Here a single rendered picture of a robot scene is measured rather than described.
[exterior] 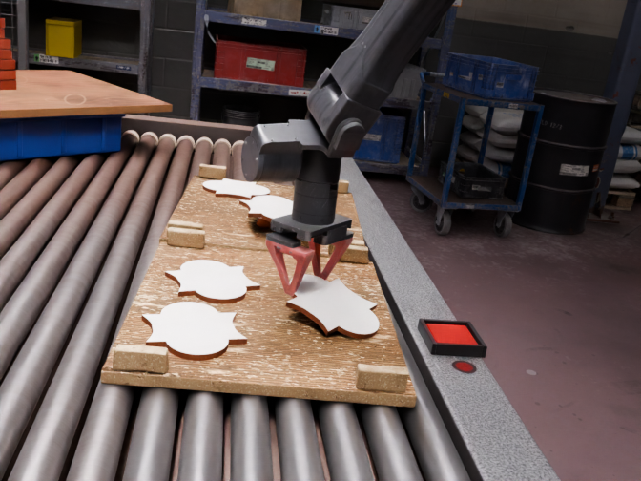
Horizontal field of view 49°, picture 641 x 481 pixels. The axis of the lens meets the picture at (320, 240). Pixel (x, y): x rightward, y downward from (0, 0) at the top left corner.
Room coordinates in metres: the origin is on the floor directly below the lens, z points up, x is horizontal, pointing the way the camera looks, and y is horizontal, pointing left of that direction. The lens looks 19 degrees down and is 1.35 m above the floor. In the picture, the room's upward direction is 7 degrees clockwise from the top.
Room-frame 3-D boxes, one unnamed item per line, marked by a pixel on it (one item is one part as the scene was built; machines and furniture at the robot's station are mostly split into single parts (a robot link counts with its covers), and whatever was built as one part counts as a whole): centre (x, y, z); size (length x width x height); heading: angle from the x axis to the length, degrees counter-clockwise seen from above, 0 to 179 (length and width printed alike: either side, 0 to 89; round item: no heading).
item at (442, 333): (0.89, -0.20, 0.92); 0.06 x 0.06 x 0.01; 9
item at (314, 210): (0.90, 0.01, 1.08); 0.10 x 0.07 x 0.07; 146
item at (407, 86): (5.56, -0.34, 0.76); 0.50 x 0.36 x 0.24; 106
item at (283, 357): (0.89, 0.06, 0.93); 0.41 x 0.35 x 0.02; 6
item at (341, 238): (0.91, 0.00, 1.01); 0.07 x 0.07 x 0.09; 56
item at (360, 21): (5.52, -0.12, 1.16); 0.60 x 0.40 x 0.15; 102
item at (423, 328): (0.89, -0.20, 0.92); 0.08 x 0.08 x 0.02; 9
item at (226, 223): (1.31, 0.10, 0.93); 0.41 x 0.35 x 0.02; 4
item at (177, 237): (1.07, 0.21, 0.95); 0.06 x 0.02 x 0.03; 96
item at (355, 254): (1.10, -0.05, 0.95); 0.06 x 0.02 x 0.03; 96
